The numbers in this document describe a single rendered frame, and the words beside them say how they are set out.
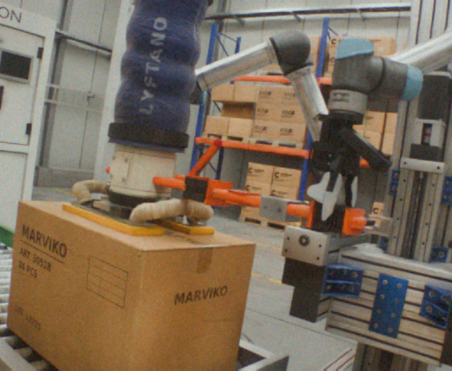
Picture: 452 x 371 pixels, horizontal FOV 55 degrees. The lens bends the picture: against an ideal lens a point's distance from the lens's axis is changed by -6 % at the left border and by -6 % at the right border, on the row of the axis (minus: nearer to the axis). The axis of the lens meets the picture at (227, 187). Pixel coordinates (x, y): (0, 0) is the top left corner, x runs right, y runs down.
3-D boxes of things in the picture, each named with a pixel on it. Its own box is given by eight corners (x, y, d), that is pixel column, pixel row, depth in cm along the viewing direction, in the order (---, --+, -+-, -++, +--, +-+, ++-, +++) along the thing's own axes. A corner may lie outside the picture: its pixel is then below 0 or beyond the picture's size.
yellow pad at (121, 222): (61, 209, 128) (63, 193, 128) (90, 210, 136) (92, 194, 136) (132, 237, 106) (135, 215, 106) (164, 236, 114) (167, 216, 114)
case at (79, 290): (5, 326, 134) (18, 200, 132) (109, 310, 165) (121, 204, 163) (123, 421, 96) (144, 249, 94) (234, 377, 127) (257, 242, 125)
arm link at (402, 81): (397, 71, 100) (356, 60, 97) (429, 64, 89) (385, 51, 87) (392, 105, 101) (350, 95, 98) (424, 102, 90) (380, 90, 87)
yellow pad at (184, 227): (114, 211, 143) (116, 195, 143) (139, 212, 151) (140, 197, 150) (189, 235, 121) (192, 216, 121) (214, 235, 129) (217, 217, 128)
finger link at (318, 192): (303, 215, 89) (319, 174, 92) (329, 222, 86) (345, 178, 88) (296, 209, 87) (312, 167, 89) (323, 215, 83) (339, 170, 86)
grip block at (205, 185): (179, 199, 111) (183, 174, 111) (207, 200, 118) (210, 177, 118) (204, 205, 105) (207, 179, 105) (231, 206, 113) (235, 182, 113)
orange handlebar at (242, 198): (82, 170, 143) (83, 159, 142) (154, 177, 166) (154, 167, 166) (357, 233, 83) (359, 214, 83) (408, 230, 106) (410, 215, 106)
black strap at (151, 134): (91, 134, 126) (94, 120, 126) (154, 144, 144) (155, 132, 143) (141, 140, 111) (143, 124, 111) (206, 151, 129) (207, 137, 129)
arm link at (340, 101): (372, 99, 90) (357, 89, 84) (370, 121, 90) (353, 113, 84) (340, 97, 95) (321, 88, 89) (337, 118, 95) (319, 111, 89)
